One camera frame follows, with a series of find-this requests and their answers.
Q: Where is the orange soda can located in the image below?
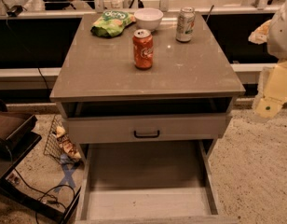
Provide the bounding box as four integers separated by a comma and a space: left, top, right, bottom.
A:
132, 29, 154, 70

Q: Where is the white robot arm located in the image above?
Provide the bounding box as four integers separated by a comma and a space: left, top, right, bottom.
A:
248, 0, 287, 60

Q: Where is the grey drawer cabinet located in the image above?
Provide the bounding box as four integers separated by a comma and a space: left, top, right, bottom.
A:
50, 13, 244, 152

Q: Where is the closed top drawer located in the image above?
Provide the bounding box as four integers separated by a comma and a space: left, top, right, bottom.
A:
63, 113, 231, 144

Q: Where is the open lower drawer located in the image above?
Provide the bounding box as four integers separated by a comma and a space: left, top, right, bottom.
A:
75, 141, 239, 224

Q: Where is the silver green soda can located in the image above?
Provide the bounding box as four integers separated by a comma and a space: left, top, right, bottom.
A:
176, 7, 195, 42

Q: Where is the white bowl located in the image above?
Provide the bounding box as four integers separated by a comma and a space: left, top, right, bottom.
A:
134, 8, 163, 31

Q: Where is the brown snack bag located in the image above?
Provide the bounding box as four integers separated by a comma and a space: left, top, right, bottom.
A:
56, 126, 81, 161

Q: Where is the green chip bag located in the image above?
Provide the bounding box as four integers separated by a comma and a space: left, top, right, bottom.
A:
90, 10, 136, 37

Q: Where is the blue tape cross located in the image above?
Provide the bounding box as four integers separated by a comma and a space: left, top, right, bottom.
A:
54, 154, 79, 192

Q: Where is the black drawer handle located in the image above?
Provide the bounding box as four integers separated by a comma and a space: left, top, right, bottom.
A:
133, 130, 160, 139

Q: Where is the wire mesh basket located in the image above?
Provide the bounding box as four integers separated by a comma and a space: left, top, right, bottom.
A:
44, 115, 81, 165

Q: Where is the black cable on floor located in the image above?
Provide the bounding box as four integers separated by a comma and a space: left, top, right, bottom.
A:
12, 168, 76, 224

